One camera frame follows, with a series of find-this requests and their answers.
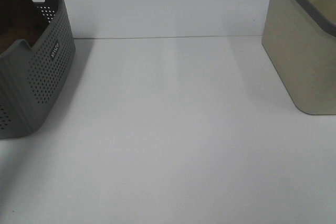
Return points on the brown towel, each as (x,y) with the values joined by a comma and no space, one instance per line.
(20,19)

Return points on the grey perforated laundry basket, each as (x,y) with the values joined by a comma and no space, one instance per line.
(33,77)

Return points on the beige bin with grey rim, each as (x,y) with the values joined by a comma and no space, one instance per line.
(299,38)

